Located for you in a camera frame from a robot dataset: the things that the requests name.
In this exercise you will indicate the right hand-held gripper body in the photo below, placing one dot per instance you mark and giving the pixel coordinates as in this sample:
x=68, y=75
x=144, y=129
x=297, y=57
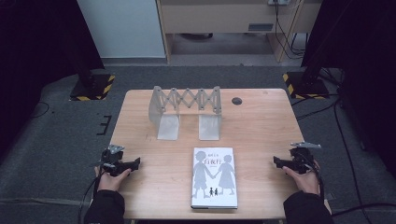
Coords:
x=302, y=157

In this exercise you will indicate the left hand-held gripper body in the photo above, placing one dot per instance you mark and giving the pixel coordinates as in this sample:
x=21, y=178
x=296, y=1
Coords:
x=111, y=160

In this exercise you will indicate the person's left hand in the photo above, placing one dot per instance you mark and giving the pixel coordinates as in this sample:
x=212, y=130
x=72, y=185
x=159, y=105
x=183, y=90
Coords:
x=110, y=182

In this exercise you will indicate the person's right hand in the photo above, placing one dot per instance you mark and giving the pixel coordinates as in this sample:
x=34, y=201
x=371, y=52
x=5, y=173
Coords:
x=306, y=182

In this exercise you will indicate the white hardcover book grey silhouettes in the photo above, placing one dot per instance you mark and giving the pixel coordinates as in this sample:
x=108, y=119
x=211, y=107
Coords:
x=214, y=183

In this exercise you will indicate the black stand base striped edge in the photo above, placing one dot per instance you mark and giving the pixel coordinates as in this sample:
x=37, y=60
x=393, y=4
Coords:
x=306, y=85
x=93, y=88

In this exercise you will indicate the dark round table grommet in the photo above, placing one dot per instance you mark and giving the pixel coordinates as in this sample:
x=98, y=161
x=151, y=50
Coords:
x=237, y=100

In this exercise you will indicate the grey metal expandable book rack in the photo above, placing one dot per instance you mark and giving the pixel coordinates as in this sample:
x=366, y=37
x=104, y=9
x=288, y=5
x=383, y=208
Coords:
x=186, y=102

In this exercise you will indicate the dark curtain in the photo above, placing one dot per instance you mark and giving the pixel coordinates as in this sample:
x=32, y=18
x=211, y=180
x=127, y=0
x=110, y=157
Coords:
x=367, y=62
x=34, y=56

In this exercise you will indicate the white panel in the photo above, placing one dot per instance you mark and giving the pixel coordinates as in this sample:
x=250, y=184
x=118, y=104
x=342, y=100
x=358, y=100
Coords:
x=121, y=28

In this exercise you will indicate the white power strip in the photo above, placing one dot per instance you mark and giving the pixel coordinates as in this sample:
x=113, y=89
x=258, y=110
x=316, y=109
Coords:
x=278, y=2

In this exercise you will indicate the light wooden desk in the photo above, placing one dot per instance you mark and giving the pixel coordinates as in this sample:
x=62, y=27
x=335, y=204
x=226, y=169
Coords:
x=218, y=17

